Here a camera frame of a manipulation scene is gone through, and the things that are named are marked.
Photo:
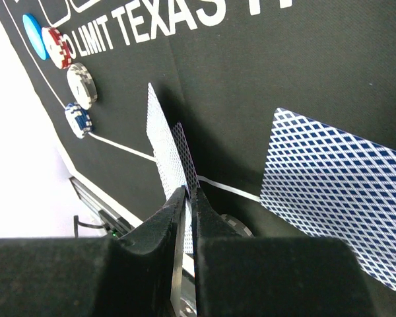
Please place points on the black poker table mat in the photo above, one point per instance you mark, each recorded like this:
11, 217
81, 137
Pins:
221, 69

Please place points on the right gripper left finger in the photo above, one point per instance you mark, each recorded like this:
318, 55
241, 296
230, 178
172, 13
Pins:
139, 274

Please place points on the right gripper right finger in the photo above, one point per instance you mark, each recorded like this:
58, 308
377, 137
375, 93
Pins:
239, 276

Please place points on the blue round blind button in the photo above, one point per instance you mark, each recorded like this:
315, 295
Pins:
34, 32

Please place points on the playing card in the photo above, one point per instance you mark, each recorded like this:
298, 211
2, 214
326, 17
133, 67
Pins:
328, 182

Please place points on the grey white chip stack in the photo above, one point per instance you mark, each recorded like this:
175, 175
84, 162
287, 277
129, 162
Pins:
237, 225

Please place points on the red white chip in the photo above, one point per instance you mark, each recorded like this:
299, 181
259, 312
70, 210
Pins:
56, 47

